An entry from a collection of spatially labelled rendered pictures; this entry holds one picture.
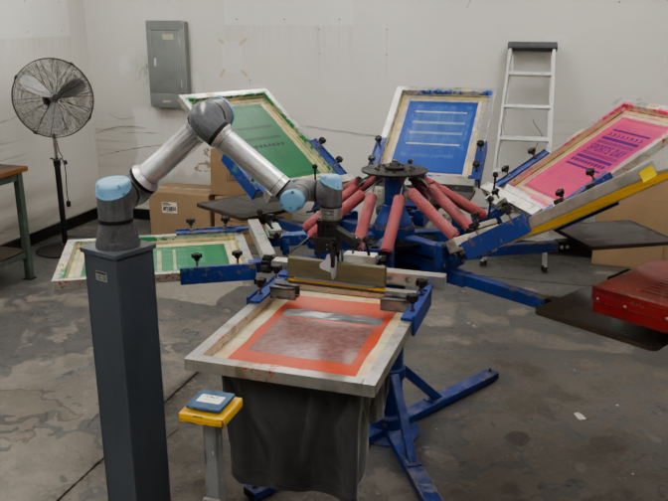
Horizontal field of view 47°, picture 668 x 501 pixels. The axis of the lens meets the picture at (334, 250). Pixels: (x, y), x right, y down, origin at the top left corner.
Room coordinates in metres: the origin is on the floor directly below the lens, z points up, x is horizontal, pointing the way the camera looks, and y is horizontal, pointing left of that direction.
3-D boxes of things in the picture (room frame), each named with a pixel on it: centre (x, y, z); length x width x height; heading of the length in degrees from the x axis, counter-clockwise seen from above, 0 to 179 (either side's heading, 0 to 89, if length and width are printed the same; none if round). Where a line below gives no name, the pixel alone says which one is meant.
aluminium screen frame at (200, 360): (2.38, 0.05, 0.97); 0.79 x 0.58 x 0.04; 162
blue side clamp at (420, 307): (2.53, -0.29, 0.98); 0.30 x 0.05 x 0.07; 162
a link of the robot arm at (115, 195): (2.57, 0.75, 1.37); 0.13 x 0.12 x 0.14; 170
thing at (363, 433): (2.27, -0.13, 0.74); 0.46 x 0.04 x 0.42; 162
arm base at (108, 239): (2.56, 0.75, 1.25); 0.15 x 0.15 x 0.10
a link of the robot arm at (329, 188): (2.57, 0.01, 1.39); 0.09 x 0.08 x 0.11; 80
